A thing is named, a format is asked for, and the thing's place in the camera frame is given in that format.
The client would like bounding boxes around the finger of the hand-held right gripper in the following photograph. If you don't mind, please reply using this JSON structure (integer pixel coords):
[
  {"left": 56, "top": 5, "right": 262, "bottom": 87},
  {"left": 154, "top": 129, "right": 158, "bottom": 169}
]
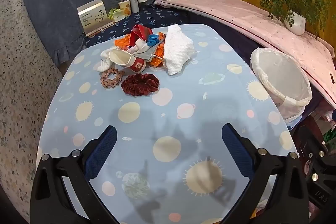
[{"left": 298, "top": 125, "right": 328, "bottom": 161}]

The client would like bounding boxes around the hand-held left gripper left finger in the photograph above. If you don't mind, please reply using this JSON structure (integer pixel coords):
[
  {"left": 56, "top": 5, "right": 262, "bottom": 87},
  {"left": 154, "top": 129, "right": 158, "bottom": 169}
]
[{"left": 30, "top": 125, "right": 118, "bottom": 224}]

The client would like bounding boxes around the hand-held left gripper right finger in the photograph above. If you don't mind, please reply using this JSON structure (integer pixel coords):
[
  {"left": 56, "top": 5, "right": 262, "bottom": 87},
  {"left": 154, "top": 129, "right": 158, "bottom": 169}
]
[{"left": 221, "top": 123, "right": 309, "bottom": 224}]

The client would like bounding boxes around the white bin with plastic liner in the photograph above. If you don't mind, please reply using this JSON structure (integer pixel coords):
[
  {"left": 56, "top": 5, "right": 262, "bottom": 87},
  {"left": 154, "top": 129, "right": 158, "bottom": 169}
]
[{"left": 250, "top": 47, "right": 313, "bottom": 125}]

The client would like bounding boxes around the orange snack wrapper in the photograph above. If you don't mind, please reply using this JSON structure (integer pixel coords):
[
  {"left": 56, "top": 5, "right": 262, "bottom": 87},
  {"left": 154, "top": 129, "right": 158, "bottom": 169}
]
[
  {"left": 114, "top": 34, "right": 135, "bottom": 49},
  {"left": 148, "top": 42, "right": 168, "bottom": 67}
]

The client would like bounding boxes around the red plastic wrapper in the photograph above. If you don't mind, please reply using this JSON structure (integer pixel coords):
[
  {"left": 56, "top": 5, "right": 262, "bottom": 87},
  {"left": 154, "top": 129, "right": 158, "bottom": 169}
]
[{"left": 130, "top": 24, "right": 154, "bottom": 43}]

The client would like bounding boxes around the light blue planet-print tablecloth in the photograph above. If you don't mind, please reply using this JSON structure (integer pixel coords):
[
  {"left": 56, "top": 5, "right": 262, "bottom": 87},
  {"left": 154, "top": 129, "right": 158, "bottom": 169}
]
[{"left": 37, "top": 24, "right": 300, "bottom": 224}]

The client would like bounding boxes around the pink scrunchie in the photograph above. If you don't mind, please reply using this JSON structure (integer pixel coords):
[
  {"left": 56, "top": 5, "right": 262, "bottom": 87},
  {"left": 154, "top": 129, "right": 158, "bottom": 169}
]
[{"left": 100, "top": 68, "right": 125, "bottom": 89}]

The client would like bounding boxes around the dark red velvet scrunchie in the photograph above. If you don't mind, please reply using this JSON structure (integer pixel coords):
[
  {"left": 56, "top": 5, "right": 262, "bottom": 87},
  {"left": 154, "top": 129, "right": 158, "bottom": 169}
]
[{"left": 121, "top": 73, "right": 160, "bottom": 96}]

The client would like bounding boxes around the paper cup with red label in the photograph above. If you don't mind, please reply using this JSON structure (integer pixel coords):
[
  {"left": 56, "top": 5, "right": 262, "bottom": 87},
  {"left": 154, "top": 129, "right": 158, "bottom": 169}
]
[{"left": 108, "top": 49, "right": 147, "bottom": 74}]

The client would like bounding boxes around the grey paper piece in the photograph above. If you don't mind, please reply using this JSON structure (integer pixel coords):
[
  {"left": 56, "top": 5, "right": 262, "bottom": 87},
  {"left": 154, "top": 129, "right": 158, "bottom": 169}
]
[{"left": 136, "top": 43, "right": 159, "bottom": 60}]

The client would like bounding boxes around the white paper towel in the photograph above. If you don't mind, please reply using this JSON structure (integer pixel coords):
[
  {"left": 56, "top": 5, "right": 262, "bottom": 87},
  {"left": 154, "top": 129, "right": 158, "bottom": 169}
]
[{"left": 163, "top": 24, "right": 196, "bottom": 76}]

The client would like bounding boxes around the white plant pot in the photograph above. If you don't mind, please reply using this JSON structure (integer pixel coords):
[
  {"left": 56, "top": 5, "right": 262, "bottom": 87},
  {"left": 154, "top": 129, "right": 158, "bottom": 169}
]
[{"left": 284, "top": 10, "right": 307, "bottom": 36}]

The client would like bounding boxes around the pink cloth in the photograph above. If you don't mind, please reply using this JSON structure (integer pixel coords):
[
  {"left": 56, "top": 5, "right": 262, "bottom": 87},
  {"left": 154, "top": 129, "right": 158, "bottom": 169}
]
[{"left": 154, "top": 0, "right": 336, "bottom": 104}]

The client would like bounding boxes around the white and gold gift box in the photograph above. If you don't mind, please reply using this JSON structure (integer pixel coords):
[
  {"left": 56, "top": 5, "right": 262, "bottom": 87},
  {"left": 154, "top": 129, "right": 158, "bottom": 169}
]
[{"left": 77, "top": 0, "right": 115, "bottom": 38}]

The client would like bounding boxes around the green tissue pack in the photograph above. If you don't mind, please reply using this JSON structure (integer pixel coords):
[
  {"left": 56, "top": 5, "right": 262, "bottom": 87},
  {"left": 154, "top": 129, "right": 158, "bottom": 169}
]
[{"left": 108, "top": 7, "right": 126, "bottom": 22}]

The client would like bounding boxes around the navy floral cloth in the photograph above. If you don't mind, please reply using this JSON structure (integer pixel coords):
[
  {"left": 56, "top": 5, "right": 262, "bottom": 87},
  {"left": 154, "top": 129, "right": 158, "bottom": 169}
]
[{"left": 84, "top": 4, "right": 190, "bottom": 45}]

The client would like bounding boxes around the yellow flower-print tin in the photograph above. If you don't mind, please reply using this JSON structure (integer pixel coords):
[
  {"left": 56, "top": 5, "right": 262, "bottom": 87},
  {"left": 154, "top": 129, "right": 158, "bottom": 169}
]
[{"left": 118, "top": 0, "right": 132, "bottom": 17}]

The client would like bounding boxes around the tall white bottle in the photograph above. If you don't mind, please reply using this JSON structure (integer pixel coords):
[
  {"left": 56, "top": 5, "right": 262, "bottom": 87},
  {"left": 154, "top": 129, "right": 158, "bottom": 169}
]
[{"left": 128, "top": 0, "right": 139, "bottom": 14}]

